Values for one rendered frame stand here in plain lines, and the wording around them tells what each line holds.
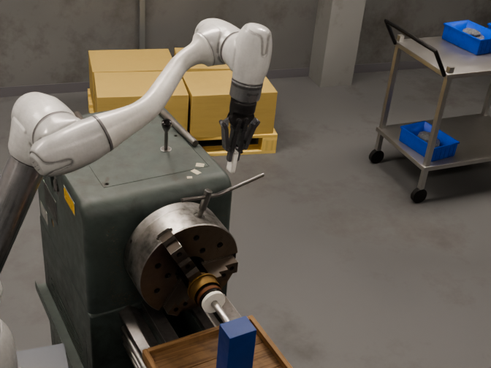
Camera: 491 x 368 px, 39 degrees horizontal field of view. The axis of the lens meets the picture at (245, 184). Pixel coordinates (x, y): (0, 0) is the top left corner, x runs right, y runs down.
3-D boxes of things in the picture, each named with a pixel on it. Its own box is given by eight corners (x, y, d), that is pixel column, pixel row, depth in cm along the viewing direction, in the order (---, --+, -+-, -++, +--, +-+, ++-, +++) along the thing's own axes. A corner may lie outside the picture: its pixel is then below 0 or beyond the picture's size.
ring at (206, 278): (183, 271, 193) (197, 291, 187) (213, 263, 198) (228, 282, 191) (182, 297, 198) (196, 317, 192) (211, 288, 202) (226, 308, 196)
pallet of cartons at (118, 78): (242, 95, 566) (247, 41, 542) (286, 152, 490) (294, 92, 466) (76, 107, 524) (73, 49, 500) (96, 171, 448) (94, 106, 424)
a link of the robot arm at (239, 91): (269, 85, 194) (265, 104, 197) (253, 73, 201) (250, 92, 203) (241, 86, 190) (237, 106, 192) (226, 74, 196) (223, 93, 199)
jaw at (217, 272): (196, 254, 204) (231, 245, 209) (194, 268, 207) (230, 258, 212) (212, 277, 196) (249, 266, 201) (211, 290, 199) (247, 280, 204)
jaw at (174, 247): (174, 263, 201) (156, 238, 193) (188, 253, 202) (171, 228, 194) (190, 285, 193) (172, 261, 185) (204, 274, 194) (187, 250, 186)
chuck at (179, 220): (116, 296, 205) (144, 206, 193) (207, 292, 223) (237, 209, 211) (126, 316, 199) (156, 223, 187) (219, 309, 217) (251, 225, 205)
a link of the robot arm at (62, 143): (102, 122, 167) (79, 100, 176) (33, 155, 160) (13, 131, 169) (117, 163, 175) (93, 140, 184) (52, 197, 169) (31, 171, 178)
